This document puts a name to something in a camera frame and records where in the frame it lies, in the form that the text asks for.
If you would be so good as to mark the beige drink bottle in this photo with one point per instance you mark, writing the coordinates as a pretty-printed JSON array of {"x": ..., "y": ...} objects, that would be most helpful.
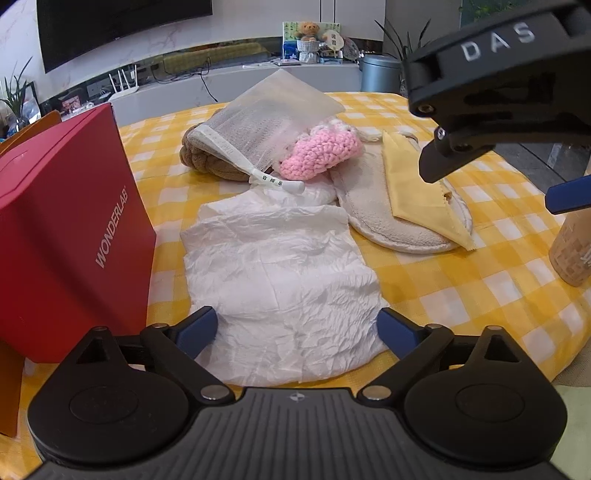
[{"x": 572, "y": 254}]

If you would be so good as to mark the white router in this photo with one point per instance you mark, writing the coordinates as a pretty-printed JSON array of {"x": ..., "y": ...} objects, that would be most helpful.
[{"x": 125, "y": 90}]

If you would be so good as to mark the orange cardboard box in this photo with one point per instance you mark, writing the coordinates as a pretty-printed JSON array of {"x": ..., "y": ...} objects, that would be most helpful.
[{"x": 9, "y": 392}]

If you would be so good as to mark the beige fleece insole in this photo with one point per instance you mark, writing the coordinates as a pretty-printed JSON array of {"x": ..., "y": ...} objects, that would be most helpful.
[{"x": 369, "y": 212}]

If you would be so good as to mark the marble television console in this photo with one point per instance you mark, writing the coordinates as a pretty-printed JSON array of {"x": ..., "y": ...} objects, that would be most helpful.
[{"x": 240, "y": 78}]

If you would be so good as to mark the tall leafy potted plant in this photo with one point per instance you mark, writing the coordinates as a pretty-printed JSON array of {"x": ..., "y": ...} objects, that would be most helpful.
[{"x": 401, "y": 39}]

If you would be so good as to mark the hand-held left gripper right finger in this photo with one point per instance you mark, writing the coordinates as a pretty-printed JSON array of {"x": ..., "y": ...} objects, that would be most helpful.
[{"x": 397, "y": 332}]

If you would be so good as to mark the teddy bear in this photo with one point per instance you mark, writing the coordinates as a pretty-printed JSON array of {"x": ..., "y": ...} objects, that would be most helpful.
[{"x": 308, "y": 39}]

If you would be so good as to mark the white round fan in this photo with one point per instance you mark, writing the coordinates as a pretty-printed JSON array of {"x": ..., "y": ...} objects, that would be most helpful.
[{"x": 333, "y": 44}]

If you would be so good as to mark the white tissue cloth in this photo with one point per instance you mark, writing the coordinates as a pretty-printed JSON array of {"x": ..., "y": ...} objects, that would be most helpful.
[{"x": 277, "y": 277}]

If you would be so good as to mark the white mesh bag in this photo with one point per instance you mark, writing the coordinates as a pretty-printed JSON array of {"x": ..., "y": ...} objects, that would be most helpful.
[{"x": 258, "y": 120}]

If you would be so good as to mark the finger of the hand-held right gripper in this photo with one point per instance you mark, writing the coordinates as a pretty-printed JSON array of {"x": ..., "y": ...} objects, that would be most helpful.
[
  {"x": 443, "y": 161},
  {"x": 570, "y": 194}
]

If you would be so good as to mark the printed photo board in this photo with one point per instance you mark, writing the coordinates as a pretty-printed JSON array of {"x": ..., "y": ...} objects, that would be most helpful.
[{"x": 288, "y": 41}]

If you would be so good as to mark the yellow cleaning cloth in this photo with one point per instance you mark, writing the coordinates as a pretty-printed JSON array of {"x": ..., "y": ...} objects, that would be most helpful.
[{"x": 415, "y": 184}]

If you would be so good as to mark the red box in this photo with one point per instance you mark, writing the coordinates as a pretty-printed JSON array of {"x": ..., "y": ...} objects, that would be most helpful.
[{"x": 69, "y": 221}]

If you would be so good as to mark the green potted plant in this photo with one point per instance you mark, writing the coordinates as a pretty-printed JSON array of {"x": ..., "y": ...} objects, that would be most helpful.
[{"x": 16, "y": 101}]

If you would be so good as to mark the pink crochet pouch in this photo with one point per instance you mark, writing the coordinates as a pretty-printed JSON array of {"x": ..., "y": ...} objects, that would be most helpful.
[{"x": 318, "y": 152}]

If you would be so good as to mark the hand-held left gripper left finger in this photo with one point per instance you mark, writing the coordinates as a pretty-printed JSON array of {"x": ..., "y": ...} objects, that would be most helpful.
[{"x": 198, "y": 332}]

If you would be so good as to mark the grey trash can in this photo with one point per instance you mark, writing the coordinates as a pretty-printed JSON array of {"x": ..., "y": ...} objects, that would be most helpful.
[{"x": 378, "y": 74}]

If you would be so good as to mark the tan plush toy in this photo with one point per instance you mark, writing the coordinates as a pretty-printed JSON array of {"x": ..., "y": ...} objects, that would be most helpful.
[{"x": 203, "y": 159}]

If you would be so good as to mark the black television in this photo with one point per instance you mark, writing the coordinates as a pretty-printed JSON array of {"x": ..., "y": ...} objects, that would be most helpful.
[{"x": 115, "y": 23}]

